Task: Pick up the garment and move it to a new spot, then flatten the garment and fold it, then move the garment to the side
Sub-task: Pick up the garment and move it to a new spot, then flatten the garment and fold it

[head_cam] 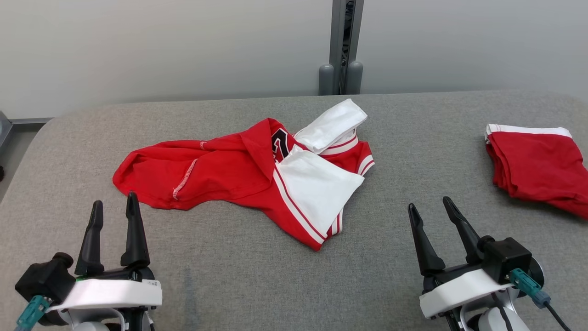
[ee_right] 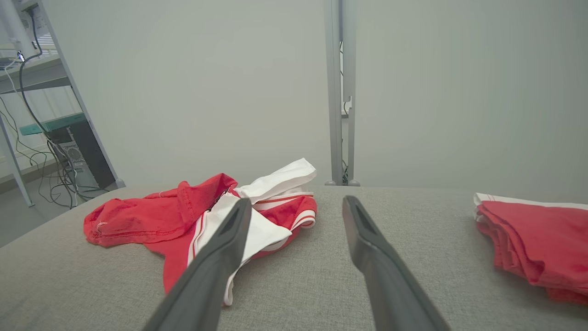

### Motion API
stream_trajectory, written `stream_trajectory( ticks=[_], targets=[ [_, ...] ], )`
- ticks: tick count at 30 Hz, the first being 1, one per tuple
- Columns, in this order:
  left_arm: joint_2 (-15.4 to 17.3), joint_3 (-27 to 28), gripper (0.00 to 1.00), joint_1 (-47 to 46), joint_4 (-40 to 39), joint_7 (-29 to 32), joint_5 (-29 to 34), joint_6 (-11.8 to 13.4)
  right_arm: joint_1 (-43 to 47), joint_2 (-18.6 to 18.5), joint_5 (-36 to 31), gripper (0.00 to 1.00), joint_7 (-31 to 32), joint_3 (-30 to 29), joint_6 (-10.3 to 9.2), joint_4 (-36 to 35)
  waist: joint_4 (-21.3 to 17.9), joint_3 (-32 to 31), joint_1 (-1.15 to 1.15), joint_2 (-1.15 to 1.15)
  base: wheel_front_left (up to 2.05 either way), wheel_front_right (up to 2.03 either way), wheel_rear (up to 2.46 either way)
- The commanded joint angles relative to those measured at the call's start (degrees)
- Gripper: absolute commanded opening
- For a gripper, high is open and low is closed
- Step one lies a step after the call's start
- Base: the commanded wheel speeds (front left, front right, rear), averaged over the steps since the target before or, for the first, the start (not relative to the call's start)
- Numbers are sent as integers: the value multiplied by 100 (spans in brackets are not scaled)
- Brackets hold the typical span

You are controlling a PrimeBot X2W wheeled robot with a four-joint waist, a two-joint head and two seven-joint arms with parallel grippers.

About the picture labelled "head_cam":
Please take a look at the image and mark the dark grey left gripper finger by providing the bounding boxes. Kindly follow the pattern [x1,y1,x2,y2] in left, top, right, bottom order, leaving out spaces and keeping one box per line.
[120,192,151,268]
[75,200,105,276]

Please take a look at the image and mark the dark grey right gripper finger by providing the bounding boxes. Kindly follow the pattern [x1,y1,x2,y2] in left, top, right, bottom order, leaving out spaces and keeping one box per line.
[442,196,483,263]
[407,203,446,277]

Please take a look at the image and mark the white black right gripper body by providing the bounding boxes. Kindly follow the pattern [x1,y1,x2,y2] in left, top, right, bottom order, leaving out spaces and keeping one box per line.
[419,263,513,319]

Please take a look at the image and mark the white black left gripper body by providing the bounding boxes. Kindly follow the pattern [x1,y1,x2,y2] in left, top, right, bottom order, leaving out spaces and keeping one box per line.
[46,267,163,313]

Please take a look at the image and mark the red Bulls 23 shorts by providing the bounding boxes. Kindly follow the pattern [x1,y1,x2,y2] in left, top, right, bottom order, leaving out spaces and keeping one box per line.
[485,123,588,219]

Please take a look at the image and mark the red white basketball jersey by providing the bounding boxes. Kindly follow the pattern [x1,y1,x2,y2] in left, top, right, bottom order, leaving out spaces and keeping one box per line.
[113,98,375,252]

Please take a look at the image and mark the teal right camera connector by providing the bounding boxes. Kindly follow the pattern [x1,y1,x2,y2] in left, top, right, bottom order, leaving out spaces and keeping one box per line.
[509,268,551,308]

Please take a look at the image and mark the teal camera connector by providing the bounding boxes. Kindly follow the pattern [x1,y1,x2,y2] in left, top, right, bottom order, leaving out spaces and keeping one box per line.
[509,268,551,308]
[16,295,51,331]

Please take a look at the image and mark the teal left camera connector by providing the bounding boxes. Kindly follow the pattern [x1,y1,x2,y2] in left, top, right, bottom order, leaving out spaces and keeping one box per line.
[16,295,51,331]

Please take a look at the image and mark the grey wheeled cart frame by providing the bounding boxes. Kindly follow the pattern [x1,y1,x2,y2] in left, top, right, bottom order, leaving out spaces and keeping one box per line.
[0,110,13,182]

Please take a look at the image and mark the grey cylindrical post foot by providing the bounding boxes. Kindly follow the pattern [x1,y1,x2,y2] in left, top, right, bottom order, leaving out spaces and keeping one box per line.
[346,61,364,95]
[319,63,335,96]

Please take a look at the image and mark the grey metal wall post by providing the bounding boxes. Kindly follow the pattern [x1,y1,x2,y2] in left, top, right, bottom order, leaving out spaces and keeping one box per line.
[329,0,365,95]

